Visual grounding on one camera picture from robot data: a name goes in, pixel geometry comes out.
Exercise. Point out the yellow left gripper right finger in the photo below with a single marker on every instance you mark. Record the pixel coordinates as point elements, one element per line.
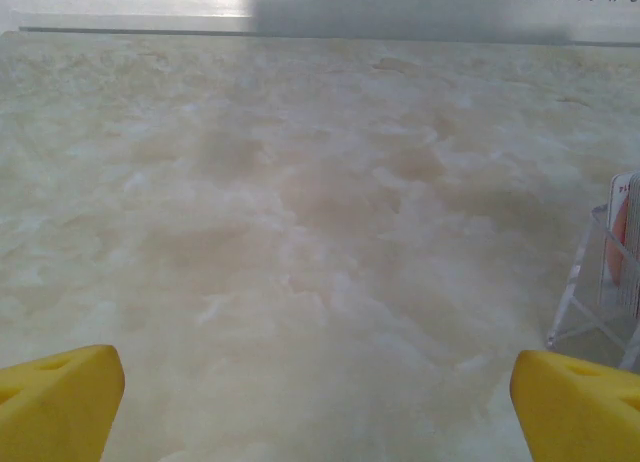
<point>580,417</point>

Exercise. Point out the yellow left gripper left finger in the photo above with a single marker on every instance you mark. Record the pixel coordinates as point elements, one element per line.
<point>50,412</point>

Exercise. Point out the white card with red circle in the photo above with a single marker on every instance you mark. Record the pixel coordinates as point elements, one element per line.
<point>614,222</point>

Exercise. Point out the aluminium back rail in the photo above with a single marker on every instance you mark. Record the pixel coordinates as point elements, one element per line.
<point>125,29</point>

